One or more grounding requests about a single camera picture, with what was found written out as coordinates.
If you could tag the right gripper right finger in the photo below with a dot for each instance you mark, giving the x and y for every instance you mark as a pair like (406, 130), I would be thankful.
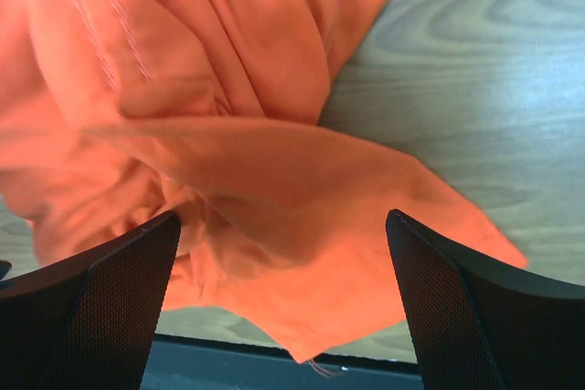
(478, 323)

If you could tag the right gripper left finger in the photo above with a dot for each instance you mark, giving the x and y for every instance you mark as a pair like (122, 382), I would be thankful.
(88, 321)

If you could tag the orange t shirt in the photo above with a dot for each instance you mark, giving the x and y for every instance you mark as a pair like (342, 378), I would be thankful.
(114, 111)

